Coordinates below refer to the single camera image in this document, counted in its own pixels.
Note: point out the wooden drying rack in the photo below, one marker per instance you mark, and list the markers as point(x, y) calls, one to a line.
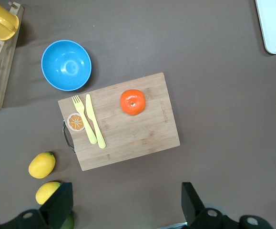
point(7, 64)

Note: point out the yellow lemon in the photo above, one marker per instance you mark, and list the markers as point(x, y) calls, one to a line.
point(42, 165)
point(46, 193)

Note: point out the toy orange slice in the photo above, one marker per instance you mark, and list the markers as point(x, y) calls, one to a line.
point(74, 122)

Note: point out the orange tomato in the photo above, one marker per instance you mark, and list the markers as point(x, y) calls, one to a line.
point(133, 102)

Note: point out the yellow-green plastic fork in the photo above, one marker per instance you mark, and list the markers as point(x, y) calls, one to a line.
point(79, 105)

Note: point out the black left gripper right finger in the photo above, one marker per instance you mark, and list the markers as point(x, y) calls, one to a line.
point(192, 205)

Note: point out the dark green lime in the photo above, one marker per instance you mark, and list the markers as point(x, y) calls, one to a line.
point(69, 223)

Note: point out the yellow-green plastic knife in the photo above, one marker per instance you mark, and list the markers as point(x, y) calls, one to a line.
point(90, 112)

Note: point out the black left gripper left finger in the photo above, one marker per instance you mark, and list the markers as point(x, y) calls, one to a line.
point(56, 207)

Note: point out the blue bowl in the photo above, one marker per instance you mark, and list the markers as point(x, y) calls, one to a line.
point(66, 65)

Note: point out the wooden cutting board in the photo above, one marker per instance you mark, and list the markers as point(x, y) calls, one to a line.
point(133, 133)

